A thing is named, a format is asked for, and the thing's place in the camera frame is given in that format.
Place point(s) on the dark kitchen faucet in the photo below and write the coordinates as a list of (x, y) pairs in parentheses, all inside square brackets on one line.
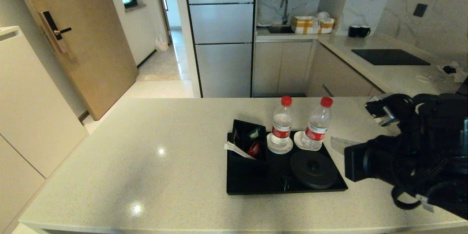
[(285, 9)]

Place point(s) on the light wooden door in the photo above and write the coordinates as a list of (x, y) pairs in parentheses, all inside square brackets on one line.
[(84, 44)]

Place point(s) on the pale paper packet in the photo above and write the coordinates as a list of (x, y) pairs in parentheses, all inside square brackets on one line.
[(236, 134)]

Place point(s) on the white plastic bag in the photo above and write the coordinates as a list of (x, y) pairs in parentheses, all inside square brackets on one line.
[(161, 44)]

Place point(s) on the white round coaster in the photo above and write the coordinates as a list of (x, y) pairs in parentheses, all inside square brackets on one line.
[(279, 150), (299, 142)]

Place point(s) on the black electronic door lock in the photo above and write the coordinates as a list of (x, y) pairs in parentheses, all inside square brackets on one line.
[(51, 25)]

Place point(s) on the black induction cooktop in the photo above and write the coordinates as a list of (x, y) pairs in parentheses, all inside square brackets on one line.
[(389, 57)]

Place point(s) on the black wall socket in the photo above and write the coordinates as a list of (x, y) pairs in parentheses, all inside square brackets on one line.
[(420, 10)]

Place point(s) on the black rectangular serving tray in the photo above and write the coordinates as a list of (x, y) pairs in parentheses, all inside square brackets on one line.
[(248, 182)]

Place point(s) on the white paper stick sachet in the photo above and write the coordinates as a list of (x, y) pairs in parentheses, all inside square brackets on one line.
[(237, 150)]

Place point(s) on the black condiment organizer box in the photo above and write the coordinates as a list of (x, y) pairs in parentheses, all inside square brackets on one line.
[(241, 164)]

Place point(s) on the black power adapter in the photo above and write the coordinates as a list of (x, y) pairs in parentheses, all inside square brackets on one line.
[(449, 69)]

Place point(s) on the black mug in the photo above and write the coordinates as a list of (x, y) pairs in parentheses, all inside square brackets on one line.
[(364, 31), (353, 31)]

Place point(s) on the clear water bottle red cap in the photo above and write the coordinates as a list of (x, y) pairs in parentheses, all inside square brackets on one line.
[(317, 126), (282, 124)]

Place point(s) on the grey taped right gripper finger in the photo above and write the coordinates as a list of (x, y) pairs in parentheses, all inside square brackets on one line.
[(343, 144)]

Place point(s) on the white crumpled cloth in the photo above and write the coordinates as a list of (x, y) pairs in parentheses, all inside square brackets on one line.
[(461, 75)]

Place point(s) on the red plastic snack bag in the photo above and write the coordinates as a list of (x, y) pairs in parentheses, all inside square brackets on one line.
[(254, 149)]

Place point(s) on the round black kettle base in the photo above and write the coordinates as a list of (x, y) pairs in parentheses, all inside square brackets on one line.
[(313, 170)]

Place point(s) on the silver refrigerator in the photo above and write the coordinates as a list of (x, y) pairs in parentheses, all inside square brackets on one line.
[(221, 25)]

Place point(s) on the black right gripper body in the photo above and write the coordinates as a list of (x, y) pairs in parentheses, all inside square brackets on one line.
[(367, 161)]

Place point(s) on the cardboard box with yellow tape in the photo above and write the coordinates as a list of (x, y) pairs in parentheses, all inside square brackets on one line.
[(307, 25)]

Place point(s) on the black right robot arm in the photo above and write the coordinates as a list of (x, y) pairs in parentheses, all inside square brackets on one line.
[(438, 153)]

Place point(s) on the beige kitchen base cabinet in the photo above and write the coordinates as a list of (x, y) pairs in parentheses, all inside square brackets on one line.
[(285, 67)]

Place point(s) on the steel kitchen sink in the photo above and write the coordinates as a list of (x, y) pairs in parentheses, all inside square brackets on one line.
[(279, 29)]

